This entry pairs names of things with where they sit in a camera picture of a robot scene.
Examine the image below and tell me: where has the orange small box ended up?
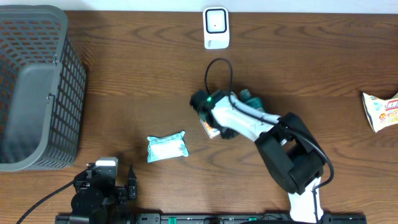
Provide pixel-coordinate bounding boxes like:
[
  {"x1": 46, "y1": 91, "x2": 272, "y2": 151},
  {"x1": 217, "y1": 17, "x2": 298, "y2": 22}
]
[{"x1": 200, "y1": 120, "x2": 221, "y2": 139}]

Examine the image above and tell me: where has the teal white wipes pack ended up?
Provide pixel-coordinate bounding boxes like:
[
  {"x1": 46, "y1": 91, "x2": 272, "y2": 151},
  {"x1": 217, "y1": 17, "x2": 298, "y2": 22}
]
[{"x1": 147, "y1": 131, "x2": 189, "y2": 163}]

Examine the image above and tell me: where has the blue mouthwash bottle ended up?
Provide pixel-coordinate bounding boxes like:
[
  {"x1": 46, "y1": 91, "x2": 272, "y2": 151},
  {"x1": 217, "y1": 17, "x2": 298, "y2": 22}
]
[{"x1": 239, "y1": 89, "x2": 265, "y2": 112}]

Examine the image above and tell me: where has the yellow snack bag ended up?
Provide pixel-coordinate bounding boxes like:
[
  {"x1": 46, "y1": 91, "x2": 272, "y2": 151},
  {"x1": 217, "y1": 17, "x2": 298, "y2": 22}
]
[{"x1": 362, "y1": 92, "x2": 397, "y2": 133}]

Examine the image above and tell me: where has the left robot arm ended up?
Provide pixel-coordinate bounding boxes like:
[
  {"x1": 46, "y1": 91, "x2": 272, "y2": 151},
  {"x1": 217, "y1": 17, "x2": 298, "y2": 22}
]
[{"x1": 69, "y1": 164, "x2": 137, "y2": 224}]

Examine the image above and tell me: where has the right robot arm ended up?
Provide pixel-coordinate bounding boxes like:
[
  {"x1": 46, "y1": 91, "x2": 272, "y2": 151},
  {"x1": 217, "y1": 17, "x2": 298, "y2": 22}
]
[{"x1": 190, "y1": 90, "x2": 330, "y2": 223}]

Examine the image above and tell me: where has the white barcode scanner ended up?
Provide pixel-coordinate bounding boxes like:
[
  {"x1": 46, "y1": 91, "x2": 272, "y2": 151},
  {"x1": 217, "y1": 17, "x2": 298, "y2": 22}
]
[{"x1": 203, "y1": 7, "x2": 230, "y2": 50}]

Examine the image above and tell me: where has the grey plastic mesh basket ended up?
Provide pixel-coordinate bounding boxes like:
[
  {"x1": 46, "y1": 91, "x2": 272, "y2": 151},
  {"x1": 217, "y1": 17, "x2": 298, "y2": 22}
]
[{"x1": 1, "y1": 5, "x2": 86, "y2": 172}]

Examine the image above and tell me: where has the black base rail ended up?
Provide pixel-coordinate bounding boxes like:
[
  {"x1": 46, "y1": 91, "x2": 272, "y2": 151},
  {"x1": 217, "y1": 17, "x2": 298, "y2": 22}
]
[{"x1": 55, "y1": 212, "x2": 367, "y2": 224}]

